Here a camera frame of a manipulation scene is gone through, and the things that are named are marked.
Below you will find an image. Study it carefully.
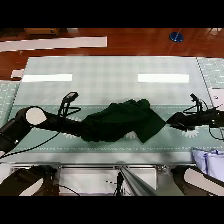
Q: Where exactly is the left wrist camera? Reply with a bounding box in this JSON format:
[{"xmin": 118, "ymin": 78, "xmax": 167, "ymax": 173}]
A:
[{"xmin": 57, "ymin": 91, "xmax": 80, "ymax": 117}]

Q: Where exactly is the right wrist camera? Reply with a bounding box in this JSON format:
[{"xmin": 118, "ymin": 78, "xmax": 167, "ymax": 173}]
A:
[{"xmin": 189, "ymin": 93, "xmax": 204, "ymax": 115}]

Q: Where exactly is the dark green T-shirt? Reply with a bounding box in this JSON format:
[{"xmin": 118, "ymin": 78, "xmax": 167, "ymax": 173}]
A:
[{"xmin": 80, "ymin": 98, "xmax": 167, "ymax": 144}]

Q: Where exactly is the silver frame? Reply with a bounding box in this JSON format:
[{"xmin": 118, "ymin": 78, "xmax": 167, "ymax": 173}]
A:
[{"xmin": 0, "ymin": 161, "xmax": 188, "ymax": 197}]

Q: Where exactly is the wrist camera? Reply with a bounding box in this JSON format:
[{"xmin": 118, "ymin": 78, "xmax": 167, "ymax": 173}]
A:
[
  {"xmin": 57, "ymin": 91, "xmax": 80, "ymax": 117},
  {"xmin": 189, "ymin": 93, "xmax": 204, "ymax": 115}
]

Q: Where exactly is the light blue garment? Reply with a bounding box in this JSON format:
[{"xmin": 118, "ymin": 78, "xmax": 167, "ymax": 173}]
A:
[{"xmin": 191, "ymin": 148, "xmax": 224, "ymax": 184}]

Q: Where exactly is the blue round disc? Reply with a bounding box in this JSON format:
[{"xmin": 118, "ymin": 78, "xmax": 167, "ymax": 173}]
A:
[{"xmin": 168, "ymin": 31, "xmax": 185, "ymax": 43}]

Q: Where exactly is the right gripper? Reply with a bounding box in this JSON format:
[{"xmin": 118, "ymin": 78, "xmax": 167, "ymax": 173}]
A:
[{"xmin": 166, "ymin": 112, "xmax": 196, "ymax": 132}]

